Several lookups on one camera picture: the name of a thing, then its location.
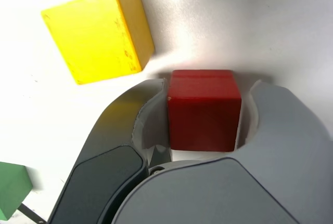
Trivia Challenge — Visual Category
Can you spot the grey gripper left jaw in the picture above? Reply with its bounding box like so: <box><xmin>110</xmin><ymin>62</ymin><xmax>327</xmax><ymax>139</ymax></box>
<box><xmin>48</xmin><ymin>77</ymin><xmax>173</xmax><ymax>224</ymax></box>

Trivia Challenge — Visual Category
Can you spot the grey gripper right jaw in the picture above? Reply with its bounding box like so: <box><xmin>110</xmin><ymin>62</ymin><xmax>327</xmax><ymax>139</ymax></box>
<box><xmin>111</xmin><ymin>79</ymin><xmax>333</xmax><ymax>224</ymax></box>

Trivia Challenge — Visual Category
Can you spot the red cube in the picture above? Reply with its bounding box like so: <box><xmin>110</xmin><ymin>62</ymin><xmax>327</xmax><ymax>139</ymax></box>
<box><xmin>166</xmin><ymin>69</ymin><xmax>242</xmax><ymax>153</ymax></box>

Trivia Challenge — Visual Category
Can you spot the green cube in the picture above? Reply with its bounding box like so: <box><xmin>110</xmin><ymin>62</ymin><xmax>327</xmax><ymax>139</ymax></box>
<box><xmin>0</xmin><ymin>161</ymin><xmax>34</xmax><ymax>221</ymax></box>

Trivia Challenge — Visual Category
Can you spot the yellow cube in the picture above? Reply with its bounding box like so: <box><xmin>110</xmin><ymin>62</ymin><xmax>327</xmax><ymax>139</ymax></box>
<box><xmin>41</xmin><ymin>0</ymin><xmax>156</xmax><ymax>86</ymax></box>

